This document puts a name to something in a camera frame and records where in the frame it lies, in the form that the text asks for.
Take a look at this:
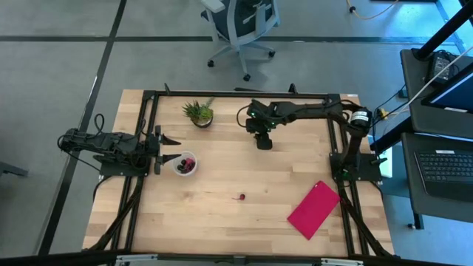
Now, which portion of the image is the black crossbeam with brackets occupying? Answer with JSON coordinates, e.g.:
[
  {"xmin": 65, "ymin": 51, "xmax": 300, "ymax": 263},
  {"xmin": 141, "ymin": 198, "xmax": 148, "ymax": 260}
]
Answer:
[{"xmin": 0, "ymin": 250, "xmax": 473, "ymax": 266}]

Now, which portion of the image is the black laptop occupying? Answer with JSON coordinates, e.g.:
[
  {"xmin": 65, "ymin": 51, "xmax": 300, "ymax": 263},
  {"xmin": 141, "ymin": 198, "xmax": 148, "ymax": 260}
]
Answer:
[{"xmin": 412, "ymin": 149, "xmax": 473, "ymax": 203}]

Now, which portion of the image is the black power brick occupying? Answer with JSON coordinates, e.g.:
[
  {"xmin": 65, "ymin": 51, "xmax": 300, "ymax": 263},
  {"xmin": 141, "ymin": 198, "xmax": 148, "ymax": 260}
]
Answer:
[{"xmin": 428, "ymin": 50, "xmax": 456, "ymax": 84}]

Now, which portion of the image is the white cable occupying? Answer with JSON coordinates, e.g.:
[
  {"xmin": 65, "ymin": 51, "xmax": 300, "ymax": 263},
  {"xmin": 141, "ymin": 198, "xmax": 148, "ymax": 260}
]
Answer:
[{"xmin": 404, "ymin": 44, "xmax": 473, "ymax": 108}]

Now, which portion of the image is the grey mesh office chair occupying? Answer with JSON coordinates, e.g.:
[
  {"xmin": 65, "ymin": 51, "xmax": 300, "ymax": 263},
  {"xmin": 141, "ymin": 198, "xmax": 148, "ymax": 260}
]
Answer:
[{"xmin": 200, "ymin": 0, "xmax": 281, "ymax": 82}]

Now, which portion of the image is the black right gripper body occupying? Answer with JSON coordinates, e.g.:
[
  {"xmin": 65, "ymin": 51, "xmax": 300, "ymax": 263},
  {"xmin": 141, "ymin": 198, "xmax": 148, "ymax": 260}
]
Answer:
[{"xmin": 245, "ymin": 118, "xmax": 276, "ymax": 134}]

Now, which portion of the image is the black diagonal pole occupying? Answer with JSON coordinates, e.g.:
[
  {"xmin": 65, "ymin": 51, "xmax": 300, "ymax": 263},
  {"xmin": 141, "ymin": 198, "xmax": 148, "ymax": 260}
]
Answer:
[{"xmin": 413, "ymin": 0, "xmax": 473, "ymax": 60}]

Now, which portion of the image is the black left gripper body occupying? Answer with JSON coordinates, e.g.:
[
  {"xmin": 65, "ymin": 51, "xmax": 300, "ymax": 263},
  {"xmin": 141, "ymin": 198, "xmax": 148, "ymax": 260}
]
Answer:
[{"xmin": 146, "ymin": 125, "xmax": 163, "ymax": 175}]

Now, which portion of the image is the potted succulent plant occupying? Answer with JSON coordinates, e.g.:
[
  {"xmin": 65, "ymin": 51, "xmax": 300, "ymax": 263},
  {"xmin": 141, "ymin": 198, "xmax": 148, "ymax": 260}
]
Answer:
[{"xmin": 182, "ymin": 98, "xmax": 215, "ymax": 129}]

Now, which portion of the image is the black aluminium table frame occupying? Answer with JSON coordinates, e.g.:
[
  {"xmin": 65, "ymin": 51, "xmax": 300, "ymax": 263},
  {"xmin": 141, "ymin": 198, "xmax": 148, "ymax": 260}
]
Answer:
[{"xmin": 83, "ymin": 83, "xmax": 395, "ymax": 259}]

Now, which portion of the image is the clear plastic tupperware container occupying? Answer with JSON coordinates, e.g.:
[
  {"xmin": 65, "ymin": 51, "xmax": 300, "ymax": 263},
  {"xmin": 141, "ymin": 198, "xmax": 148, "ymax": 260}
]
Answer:
[{"xmin": 172, "ymin": 150, "xmax": 198, "ymax": 177}]

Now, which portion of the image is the magenta flat rectangular sheet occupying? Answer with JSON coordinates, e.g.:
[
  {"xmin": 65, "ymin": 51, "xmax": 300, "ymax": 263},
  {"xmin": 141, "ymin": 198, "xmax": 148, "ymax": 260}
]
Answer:
[{"xmin": 287, "ymin": 180, "xmax": 341, "ymax": 241}]

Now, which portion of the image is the grey furniture leg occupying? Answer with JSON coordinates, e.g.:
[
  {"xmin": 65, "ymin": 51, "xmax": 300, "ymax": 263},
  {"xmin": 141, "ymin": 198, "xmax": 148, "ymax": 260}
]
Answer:
[{"xmin": 0, "ymin": 160, "xmax": 30, "ymax": 178}]

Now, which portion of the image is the yellow floor cable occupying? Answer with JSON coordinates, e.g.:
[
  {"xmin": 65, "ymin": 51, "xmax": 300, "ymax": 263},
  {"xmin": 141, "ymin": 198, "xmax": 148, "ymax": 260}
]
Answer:
[{"xmin": 345, "ymin": 0, "xmax": 401, "ymax": 21}]

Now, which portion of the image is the tilted black display screen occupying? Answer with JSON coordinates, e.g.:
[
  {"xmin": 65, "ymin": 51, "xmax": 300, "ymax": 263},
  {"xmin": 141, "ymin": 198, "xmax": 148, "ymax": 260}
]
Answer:
[{"xmin": 421, "ymin": 62, "xmax": 473, "ymax": 115}]

